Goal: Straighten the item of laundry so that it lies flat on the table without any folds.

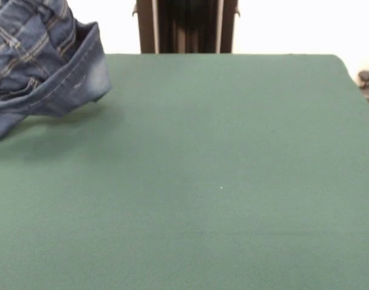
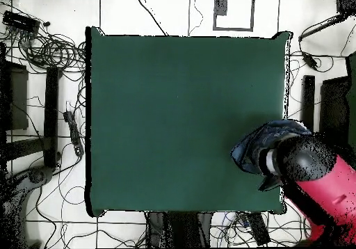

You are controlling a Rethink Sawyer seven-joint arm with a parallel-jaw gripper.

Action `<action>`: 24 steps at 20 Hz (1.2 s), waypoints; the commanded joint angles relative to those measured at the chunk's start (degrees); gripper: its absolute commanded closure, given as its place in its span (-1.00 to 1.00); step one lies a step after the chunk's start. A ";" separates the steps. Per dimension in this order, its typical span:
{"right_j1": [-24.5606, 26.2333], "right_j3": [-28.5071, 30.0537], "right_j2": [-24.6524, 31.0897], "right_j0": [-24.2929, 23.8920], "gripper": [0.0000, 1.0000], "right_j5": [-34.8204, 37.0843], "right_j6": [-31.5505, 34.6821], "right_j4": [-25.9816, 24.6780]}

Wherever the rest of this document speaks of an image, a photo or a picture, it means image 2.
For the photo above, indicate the black power strip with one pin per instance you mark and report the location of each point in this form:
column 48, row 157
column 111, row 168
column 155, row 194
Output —
column 73, row 133
column 258, row 229

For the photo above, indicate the black hub box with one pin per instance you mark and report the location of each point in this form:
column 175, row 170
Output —
column 20, row 22

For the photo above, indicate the dark green table cloth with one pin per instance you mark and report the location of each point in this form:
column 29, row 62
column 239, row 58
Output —
column 133, row 93

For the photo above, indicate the blue denim jeans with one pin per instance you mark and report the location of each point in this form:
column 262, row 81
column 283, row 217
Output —
column 250, row 148

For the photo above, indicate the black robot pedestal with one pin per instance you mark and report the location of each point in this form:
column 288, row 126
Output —
column 178, row 229

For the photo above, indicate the grey stand leg round foot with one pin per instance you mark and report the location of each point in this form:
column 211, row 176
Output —
column 36, row 175

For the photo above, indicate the black power adapter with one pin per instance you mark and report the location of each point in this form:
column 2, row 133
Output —
column 310, row 60

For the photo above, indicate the grey floor socket plate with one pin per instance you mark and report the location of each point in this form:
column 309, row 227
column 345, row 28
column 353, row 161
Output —
column 221, row 7

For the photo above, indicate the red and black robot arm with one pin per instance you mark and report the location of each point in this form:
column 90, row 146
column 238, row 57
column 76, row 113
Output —
column 319, row 182

